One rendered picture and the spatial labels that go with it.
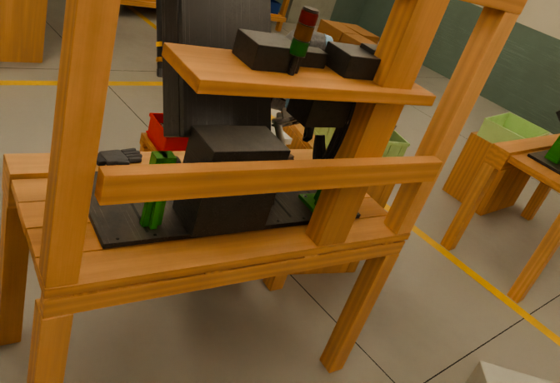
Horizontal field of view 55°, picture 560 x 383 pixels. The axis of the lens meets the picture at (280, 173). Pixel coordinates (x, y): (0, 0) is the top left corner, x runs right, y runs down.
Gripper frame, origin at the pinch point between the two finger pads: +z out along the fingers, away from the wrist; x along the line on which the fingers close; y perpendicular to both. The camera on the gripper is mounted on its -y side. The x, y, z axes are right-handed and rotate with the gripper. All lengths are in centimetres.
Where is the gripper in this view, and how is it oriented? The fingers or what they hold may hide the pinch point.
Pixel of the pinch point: (277, 125)
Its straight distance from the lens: 204.4
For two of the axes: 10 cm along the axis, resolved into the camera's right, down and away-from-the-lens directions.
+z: -8.7, 2.5, -4.3
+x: 3.9, -2.0, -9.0
